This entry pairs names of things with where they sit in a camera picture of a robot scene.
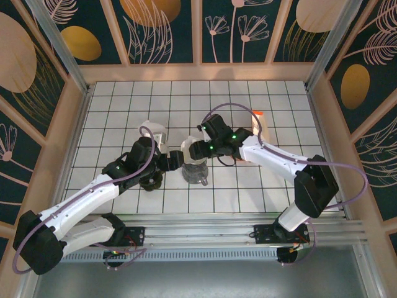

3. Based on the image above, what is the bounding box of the white paper coffee filter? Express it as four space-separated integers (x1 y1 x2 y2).
181 136 206 166

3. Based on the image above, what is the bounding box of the light grey translucent dripper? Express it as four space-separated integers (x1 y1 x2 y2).
181 161 209 187

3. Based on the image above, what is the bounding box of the white bottle orange cap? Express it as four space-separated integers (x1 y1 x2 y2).
249 109 268 141

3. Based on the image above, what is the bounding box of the olive green dripper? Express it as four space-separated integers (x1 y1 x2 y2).
138 172 164 192

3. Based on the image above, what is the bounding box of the small circuit board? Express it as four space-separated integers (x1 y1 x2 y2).
103 248 137 258

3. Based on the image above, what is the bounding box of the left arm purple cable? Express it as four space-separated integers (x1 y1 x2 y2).
12 126 156 276

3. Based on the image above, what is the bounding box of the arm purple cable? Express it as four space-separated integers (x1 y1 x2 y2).
201 103 368 268
12 126 156 276

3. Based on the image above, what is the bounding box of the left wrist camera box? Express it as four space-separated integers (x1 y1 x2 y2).
138 119 169 153

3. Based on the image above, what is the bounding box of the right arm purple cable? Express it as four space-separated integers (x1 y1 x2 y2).
201 103 368 268

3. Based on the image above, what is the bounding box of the aluminium side rail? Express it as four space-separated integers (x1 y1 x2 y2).
306 88 353 218
51 91 92 223

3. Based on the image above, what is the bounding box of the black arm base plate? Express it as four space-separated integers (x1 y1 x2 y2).
117 225 146 248
249 223 311 246

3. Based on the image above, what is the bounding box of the aluminium front rail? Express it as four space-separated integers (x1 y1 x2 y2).
29 214 370 249

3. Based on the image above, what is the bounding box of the slotted grey cable duct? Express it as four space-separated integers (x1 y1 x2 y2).
43 250 280 263

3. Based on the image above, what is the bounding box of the black round cable port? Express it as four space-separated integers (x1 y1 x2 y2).
104 258 125 271
275 247 298 267

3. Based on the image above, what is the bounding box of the aluminium corner post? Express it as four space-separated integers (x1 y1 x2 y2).
305 0 364 91
24 0 91 96

